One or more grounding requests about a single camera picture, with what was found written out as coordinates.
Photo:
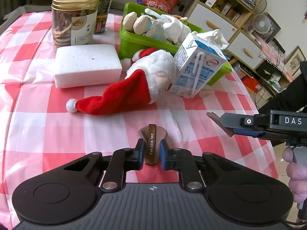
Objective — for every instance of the light framed picture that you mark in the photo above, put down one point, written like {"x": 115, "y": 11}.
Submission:
{"x": 297, "y": 57}

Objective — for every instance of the white foam block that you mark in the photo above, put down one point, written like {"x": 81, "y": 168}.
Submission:
{"x": 86, "y": 64}

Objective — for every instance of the wooden cabinet with white drawers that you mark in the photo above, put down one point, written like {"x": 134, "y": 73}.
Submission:
{"x": 215, "y": 20}

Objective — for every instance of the clear jar with gold lid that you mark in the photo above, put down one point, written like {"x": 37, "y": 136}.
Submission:
{"x": 72, "y": 21}

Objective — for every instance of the pink patterned cloth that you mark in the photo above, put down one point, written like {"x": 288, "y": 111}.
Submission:
{"x": 273, "y": 45}

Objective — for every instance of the white box on shelf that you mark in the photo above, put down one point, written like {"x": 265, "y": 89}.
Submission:
{"x": 211, "y": 0}

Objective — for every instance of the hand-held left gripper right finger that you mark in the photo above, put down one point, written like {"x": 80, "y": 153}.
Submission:
{"x": 163, "y": 155}

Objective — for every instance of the person's right hand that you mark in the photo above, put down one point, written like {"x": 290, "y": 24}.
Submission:
{"x": 298, "y": 179}

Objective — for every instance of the black drink can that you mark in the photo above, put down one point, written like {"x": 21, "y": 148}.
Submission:
{"x": 103, "y": 9}

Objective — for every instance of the green plastic bin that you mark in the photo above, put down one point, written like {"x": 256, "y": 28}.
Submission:
{"x": 134, "y": 43}

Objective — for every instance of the brown milk tea packet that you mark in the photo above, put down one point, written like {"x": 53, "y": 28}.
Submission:
{"x": 153, "y": 136}

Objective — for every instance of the small white desk fan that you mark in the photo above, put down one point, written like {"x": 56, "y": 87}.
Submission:
{"x": 261, "y": 24}

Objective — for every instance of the dark picture frame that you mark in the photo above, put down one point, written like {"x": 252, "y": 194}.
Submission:
{"x": 274, "y": 28}

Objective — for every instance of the yellow toy on shelf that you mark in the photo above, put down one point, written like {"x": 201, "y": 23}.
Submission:
{"x": 219, "y": 4}

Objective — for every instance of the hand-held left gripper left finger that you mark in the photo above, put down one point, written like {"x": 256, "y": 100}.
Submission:
{"x": 141, "y": 154}

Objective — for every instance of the white plush with santa hat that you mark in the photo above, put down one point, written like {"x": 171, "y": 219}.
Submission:
{"x": 153, "y": 71}

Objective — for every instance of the white cloth plush doll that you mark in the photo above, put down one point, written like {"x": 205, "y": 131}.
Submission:
{"x": 175, "y": 28}

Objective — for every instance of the small cardboard box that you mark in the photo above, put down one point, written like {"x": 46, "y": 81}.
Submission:
{"x": 233, "y": 14}

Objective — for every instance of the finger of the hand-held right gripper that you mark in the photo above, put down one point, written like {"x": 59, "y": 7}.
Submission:
{"x": 235, "y": 122}
{"x": 249, "y": 133}

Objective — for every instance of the cream plush doll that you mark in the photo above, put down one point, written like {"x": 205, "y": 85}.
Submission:
{"x": 141, "y": 24}

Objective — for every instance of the pink white checkered tablecloth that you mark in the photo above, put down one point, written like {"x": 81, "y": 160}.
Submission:
{"x": 48, "y": 129}

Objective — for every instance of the blue white milk carton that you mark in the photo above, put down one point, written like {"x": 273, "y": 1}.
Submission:
{"x": 194, "y": 71}

